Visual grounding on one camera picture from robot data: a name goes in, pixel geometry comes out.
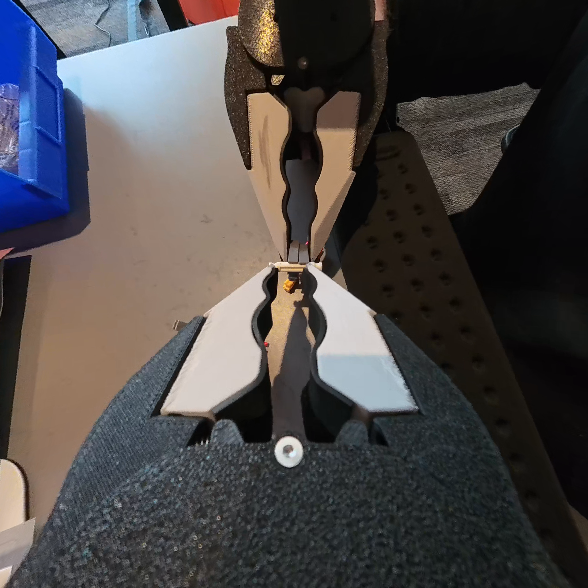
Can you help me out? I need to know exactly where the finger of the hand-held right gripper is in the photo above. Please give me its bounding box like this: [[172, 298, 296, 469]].
[[308, 91, 362, 259], [247, 91, 293, 256]]

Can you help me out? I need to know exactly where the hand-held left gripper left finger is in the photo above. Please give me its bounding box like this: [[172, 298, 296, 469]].
[[162, 266, 277, 422]]

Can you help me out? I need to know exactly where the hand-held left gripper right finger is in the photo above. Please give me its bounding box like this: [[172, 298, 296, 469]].
[[302, 264, 420, 422]]

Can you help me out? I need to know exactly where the blue plastic bin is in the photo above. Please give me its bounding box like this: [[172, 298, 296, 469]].
[[0, 11, 70, 234]]

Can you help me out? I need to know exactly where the instruction sheet on white stand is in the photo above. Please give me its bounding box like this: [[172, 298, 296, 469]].
[[0, 458, 27, 529]]

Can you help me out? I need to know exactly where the clear plastic bag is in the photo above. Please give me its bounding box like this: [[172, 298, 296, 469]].
[[0, 83, 21, 175]]

